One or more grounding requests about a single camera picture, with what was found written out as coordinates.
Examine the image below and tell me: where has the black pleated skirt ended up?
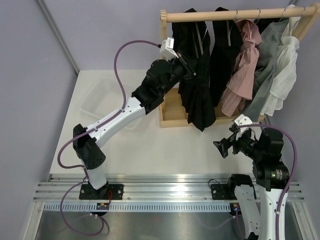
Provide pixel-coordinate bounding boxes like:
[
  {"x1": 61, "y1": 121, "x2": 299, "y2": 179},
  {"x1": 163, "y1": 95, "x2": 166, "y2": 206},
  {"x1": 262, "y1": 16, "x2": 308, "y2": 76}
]
[{"x1": 171, "y1": 22, "x2": 216, "y2": 132}]

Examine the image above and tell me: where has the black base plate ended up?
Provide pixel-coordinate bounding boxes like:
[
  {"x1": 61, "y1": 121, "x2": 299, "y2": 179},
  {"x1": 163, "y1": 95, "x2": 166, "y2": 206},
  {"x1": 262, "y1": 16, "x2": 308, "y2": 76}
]
[
  {"x1": 210, "y1": 183, "x2": 237, "y2": 201},
  {"x1": 79, "y1": 183, "x2": 124, "y2": 200}
]

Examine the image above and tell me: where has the white hanging garment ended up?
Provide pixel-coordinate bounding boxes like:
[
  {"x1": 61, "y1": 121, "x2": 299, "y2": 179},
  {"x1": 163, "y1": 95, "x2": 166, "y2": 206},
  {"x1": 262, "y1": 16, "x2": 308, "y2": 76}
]
[{"x1": 260, "y1": 17, "x2": 301, "y2": 116}]

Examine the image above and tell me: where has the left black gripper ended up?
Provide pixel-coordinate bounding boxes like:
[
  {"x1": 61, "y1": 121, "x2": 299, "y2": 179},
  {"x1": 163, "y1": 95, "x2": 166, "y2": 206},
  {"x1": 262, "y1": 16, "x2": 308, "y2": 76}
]
[{"x1": 159, "y1": 50, "x2": 207, "y2": 96}]

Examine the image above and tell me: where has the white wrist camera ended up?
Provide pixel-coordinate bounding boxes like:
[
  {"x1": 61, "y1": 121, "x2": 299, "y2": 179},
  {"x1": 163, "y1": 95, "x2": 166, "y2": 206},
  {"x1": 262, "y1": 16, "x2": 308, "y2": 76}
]
[
  {"x1": 232, "y1": 114, "x2": 253, "y2": 128},
  {"x1": 159, "y1": 37, "x2": 179, "y2": 61}
]

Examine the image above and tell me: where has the black hanging garment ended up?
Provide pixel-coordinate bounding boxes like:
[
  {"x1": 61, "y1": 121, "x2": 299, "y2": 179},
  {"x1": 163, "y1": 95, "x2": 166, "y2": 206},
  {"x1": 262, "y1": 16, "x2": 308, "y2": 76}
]
[{"x1": 209, "y1": 19, "x2": 243, "y2": 107}]

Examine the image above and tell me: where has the white slotted cable duct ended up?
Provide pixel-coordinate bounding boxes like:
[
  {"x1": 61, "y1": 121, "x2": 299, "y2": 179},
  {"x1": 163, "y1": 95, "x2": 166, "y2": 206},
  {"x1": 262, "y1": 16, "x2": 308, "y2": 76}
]
[{"x1": 43, "y1": 202, "x2": 231, "y2": 213}]

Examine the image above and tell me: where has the wooden clothes rack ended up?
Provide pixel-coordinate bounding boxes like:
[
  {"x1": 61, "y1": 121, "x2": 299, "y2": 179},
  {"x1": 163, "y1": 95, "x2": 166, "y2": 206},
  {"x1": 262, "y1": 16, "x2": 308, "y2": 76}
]
[{"x1": 159, "y1": 2, "x2": 319, "y2": 129}]

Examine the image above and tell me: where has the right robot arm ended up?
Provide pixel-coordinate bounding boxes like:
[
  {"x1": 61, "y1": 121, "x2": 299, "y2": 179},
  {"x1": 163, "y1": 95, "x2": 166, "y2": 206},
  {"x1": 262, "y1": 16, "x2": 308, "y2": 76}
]
[{"x1": 208, "y1": 126, "x2": 291, "y2": 240}]

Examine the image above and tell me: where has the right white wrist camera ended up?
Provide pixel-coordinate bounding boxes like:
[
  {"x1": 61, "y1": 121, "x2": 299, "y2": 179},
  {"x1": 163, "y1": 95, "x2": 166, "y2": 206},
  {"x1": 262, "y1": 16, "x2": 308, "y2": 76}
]
[{"x1": 232, "y1": 114, "x2": 253, "y2": 128}]

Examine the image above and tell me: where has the grey hanging garment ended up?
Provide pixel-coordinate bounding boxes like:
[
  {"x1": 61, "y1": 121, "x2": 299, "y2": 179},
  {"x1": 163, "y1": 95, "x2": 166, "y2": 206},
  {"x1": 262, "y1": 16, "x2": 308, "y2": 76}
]
[{"x1": 242, "y1": 19, "x2": 289, "y2": 122}]

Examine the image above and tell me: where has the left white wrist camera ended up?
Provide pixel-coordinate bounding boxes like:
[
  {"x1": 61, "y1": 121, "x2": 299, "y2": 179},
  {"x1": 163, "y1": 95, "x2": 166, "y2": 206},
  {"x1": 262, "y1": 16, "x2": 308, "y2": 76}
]
[{"x1": 159, "y1": 37, "x2": 179, "y2": 61}]

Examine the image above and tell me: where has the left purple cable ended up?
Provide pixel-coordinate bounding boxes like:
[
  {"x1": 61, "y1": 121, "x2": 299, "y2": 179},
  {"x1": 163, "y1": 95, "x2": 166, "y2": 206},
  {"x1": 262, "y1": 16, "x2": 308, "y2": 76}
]
[{"x1": 57, "y1": 40, "x2": 163, "y2": 236}]

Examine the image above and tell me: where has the white plastic basket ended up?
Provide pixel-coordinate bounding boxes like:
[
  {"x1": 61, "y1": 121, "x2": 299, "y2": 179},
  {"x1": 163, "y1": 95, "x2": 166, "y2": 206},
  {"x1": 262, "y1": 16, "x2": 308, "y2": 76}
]
[{"x1": 79, "y1": 77, "x2": 138, "y2": 132}]

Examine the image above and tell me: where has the pink hanging garment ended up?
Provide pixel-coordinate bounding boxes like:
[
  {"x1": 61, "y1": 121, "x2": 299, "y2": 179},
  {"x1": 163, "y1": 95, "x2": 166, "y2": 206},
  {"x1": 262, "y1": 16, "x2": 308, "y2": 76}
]
[{"x1": 220, "y1": 19, "x2": 262, "y2": 117}]

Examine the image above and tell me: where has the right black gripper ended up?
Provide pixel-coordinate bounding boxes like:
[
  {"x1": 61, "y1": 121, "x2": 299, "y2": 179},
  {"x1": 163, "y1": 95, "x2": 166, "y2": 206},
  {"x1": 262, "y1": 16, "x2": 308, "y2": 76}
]
[{"x1": 213, "y1": 126, "x2": 265, "y2": 160}]

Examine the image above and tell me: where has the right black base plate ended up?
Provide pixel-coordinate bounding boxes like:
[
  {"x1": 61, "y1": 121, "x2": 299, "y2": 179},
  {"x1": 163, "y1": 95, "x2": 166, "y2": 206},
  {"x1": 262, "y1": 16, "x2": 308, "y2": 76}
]
[{"x1": 210, "y1": 183, "x2": 237, "y2": 201}]

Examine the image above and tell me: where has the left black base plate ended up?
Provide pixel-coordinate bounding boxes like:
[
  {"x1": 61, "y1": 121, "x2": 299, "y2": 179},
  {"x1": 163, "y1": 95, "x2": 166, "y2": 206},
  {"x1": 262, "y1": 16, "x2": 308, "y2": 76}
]
[{"x1": 79, "y1": 183, "x2": 124, "y2": 200}]

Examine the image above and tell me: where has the aluminium mounting rail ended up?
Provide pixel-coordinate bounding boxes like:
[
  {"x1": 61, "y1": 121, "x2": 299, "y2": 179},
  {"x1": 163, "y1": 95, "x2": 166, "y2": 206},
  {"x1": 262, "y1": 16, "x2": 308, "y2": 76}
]
[{"x1": 33, "y1": 173, "x2": 306, "y2": 202}]

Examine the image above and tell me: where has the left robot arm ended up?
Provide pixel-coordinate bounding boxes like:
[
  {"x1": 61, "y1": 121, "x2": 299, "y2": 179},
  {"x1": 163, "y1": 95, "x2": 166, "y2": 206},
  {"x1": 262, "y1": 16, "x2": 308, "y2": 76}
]
[{"x1": 72, "y1": 52, "x2": 199, "y2": 200}]

